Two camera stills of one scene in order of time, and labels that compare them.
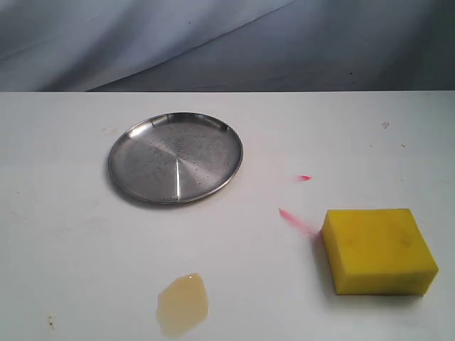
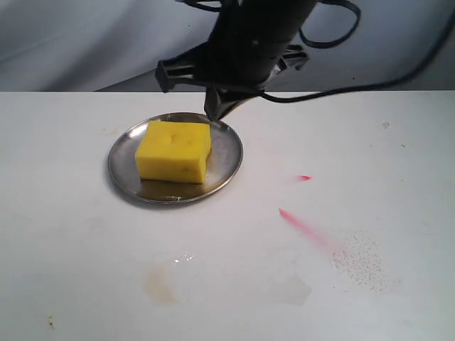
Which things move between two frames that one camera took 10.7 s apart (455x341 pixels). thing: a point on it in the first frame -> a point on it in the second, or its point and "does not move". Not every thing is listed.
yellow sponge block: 377,252 -> 174,152
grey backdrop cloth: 227,45 does not move
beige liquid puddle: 183,305 -> 173,280
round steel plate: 175,158 does not move
